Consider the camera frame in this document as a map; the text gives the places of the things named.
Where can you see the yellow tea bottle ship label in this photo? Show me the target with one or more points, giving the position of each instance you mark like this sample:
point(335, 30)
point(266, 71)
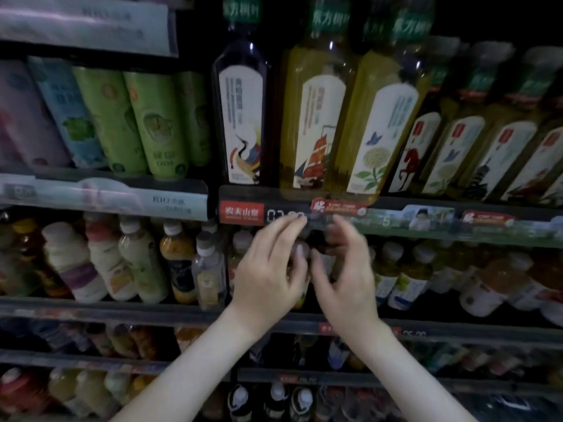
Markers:
point(536, 171)

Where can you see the person's left forearm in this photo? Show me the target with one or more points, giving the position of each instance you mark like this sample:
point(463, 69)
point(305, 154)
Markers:
point(189, 377)

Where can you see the person's left hand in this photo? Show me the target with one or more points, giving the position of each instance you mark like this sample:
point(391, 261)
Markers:
point(268, 281)

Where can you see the person's right forearm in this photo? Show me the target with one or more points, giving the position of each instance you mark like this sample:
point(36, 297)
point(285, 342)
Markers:
point(409, 382)

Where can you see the brown tea bottle horse label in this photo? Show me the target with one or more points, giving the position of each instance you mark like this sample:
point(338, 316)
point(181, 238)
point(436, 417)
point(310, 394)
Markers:
point(413, 153)

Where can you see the person's right hand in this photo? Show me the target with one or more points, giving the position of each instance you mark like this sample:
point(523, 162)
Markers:
point(352, 290)

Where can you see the row of tea juice bottles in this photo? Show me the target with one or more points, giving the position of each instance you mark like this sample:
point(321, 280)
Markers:
point(484, 285)

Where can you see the row of red yellow bottles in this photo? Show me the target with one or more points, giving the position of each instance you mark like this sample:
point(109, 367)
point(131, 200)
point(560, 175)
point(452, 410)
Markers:
point(26, 391)

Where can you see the green pictured price label strip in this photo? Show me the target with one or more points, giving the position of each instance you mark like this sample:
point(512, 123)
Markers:
point(440, 224)

